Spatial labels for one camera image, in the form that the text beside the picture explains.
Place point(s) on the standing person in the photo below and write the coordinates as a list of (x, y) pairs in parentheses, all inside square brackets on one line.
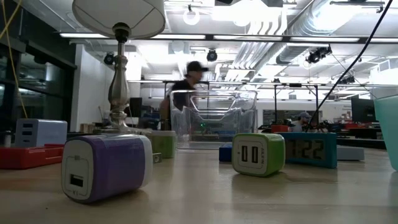
[(183, 90)]

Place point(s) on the light blue wall charger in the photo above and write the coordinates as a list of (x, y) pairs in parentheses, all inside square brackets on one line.
[(46, 132)]

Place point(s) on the wooden blocks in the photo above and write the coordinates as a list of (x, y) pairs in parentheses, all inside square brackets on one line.
[(87, 128)]

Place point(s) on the white digital clock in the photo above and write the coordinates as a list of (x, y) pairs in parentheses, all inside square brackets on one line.
[(351, 153)]

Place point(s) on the table lamp with white shade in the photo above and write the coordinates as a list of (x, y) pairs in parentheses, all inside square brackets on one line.
[(119, 90)]

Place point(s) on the clear plastic bin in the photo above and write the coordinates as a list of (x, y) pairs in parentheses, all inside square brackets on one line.
[(186, 124)]

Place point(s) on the purple white cube charger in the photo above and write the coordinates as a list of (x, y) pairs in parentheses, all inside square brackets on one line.
[(118, 165)]

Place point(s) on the black background table frame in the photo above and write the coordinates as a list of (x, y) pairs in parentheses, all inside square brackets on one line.
[(275, 105)]

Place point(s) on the seated person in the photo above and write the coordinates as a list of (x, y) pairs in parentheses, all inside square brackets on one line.
[(303, 119)]

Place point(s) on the blue digital clock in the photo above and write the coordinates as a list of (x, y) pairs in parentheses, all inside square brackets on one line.
[(225, 153)]

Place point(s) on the green plastic tray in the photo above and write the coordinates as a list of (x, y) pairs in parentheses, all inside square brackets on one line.
[(388, 130)]

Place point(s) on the long ceiling light bar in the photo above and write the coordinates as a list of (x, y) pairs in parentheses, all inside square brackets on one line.
[(210, 37)]

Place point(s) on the green white cube charger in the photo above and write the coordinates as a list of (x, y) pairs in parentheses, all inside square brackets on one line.
[(164, 144), (273, 152)]

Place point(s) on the black computer monitor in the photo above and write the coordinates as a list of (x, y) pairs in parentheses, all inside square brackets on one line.
[(363, 110), (136, 107)]

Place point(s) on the teal digital clock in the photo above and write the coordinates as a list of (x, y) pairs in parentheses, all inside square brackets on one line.
[(311, 149)]

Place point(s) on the small white bottle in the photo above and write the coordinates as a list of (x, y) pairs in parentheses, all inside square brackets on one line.
[(7, 140)]

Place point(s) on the black ceiling spotlight cluster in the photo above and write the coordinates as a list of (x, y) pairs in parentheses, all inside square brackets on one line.
[(317, 55)]

